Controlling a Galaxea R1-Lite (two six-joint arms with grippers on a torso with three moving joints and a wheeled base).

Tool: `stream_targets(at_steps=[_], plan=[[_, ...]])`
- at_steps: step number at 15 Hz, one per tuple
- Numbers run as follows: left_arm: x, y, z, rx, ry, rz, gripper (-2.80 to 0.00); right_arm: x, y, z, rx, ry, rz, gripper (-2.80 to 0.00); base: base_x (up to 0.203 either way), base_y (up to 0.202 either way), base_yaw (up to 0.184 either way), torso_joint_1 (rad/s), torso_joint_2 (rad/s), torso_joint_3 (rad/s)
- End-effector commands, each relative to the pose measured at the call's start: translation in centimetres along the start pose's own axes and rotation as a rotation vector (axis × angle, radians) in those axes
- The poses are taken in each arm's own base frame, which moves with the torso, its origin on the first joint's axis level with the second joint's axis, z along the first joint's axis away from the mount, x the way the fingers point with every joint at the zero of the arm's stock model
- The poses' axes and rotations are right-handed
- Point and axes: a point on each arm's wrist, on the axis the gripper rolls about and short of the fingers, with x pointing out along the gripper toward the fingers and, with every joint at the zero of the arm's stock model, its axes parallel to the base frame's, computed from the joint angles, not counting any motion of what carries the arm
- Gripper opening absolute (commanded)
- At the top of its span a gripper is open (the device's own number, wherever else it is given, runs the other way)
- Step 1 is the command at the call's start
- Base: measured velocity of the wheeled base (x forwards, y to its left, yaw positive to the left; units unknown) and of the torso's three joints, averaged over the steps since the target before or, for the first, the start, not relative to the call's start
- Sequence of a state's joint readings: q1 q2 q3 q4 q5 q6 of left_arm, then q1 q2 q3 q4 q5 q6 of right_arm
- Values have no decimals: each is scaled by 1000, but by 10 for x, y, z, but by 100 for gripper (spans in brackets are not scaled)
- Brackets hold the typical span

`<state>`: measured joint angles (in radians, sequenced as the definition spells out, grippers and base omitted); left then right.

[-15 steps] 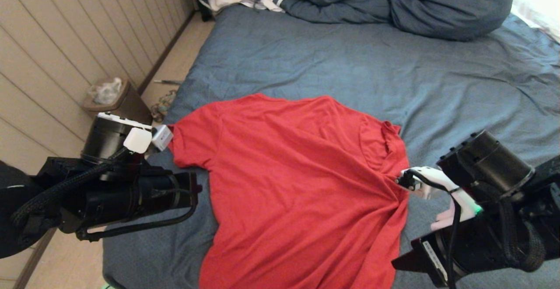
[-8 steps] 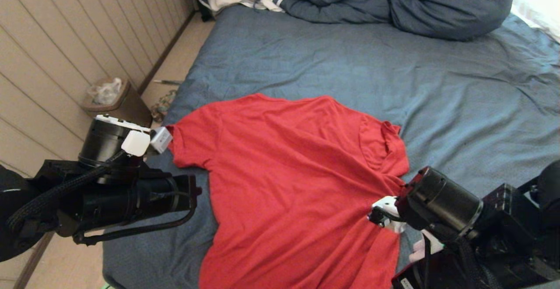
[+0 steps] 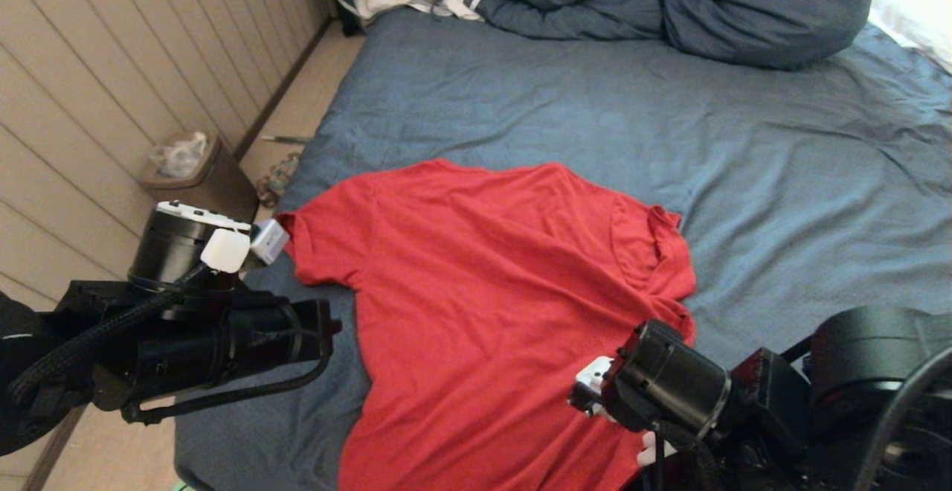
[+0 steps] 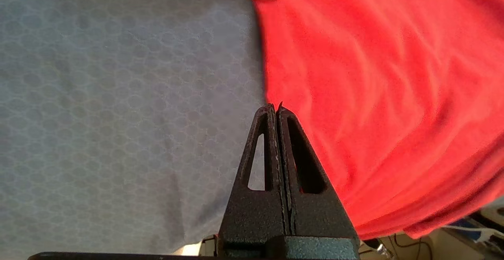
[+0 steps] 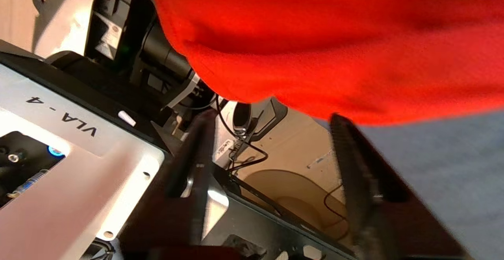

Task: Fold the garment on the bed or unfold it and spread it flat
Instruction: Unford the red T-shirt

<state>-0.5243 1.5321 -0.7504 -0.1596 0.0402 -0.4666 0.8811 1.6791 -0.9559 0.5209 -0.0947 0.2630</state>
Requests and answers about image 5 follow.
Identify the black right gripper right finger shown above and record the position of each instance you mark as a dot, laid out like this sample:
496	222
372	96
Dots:
393	220

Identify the white black-rimmed robot base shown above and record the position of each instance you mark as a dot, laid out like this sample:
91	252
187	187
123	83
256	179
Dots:
78	173

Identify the black silver torso joint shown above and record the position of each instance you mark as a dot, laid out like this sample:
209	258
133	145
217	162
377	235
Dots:
153	47

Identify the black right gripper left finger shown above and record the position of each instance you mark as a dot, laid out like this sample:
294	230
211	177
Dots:
173	220

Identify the white dark-rimmed base fender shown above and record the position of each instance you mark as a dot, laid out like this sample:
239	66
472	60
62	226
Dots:
271	112

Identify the red t-shirt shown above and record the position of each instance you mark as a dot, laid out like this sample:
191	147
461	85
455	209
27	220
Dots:
334	35

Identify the blue-grey bed sheet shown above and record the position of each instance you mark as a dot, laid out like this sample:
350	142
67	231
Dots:
445	173

